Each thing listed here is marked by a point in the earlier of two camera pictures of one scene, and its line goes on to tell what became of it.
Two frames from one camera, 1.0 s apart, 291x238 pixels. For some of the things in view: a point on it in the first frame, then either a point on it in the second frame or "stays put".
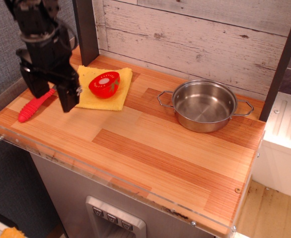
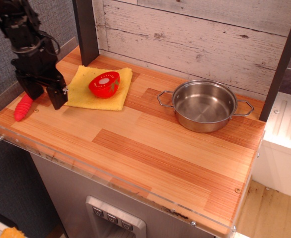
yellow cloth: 87,99 stays put
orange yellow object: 12,232 stays put
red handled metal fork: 29,110 to 23,107
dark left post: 85,18 stays put
